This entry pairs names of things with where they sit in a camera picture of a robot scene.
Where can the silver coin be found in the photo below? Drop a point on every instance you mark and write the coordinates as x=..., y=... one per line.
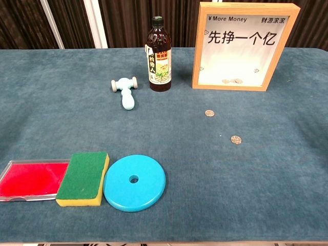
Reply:
x=235, y=140
x=209, y=113

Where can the dark brown pleated curtain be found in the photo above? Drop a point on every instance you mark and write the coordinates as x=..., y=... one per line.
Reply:
x=128, y=23

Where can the blue disc with hole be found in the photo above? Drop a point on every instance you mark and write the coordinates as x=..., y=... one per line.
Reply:
x=143, y=189

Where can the wooden coin bank box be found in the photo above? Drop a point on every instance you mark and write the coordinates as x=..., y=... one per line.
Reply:
x=235, y=59

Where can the white frame post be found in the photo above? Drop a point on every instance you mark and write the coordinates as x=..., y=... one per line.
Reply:
x=95, y=24

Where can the dark tea bottle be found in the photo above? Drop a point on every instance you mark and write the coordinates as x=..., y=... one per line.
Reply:
x=159, y=51

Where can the red pad clear box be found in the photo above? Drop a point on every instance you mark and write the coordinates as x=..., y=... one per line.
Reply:
x=30, y=179

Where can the thin grey frame post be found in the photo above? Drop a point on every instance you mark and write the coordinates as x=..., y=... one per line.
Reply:
x=52, y=24

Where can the green yellow sponge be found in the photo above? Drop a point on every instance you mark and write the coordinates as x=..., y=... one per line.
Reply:
x=82, y=176

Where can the light blue toy hammer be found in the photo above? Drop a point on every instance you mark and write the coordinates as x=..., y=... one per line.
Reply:
x=127, y=98

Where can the teal tablecloth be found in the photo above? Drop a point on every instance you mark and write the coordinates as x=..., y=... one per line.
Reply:
x=179, y=153

